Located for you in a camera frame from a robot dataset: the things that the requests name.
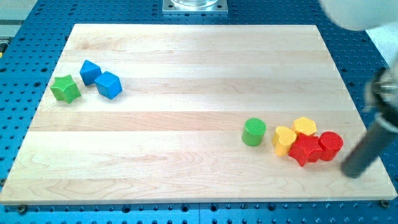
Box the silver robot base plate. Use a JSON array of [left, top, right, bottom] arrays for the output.
[[161, 0, 228, 15]]

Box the red cylinder block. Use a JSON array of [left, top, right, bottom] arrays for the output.
[[318, 131, 344, 161]]

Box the yellow hexagon block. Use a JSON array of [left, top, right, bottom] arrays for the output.
[[292, 117, 317, 136]]

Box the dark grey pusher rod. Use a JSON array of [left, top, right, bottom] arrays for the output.
[[341, 119, 397, 179]]

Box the light wooden board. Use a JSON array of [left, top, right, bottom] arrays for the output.
[[1, 24, 397, 205]]

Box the red star block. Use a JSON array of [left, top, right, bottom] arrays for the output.
[[289, 134, 323, 167]]

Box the yellow heart block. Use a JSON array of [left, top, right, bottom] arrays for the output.
[[272, 126, 297, 156]]

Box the black metal tool mount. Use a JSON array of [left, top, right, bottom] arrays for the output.
[[364, 56, 397, 131]]

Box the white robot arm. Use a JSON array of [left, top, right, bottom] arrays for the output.
[[320, 0, 397, 179]]

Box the green star block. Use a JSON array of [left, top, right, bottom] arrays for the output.
[[50, 75, 81, 103]]

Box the blue triangle block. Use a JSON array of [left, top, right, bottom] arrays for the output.
[[80, 60, 102, 86]]

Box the green cylinder block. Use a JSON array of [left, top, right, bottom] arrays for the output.
[[241, 118, 267, 146]]

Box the blue cube block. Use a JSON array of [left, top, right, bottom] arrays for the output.
[[95, 72, 123, 100]]

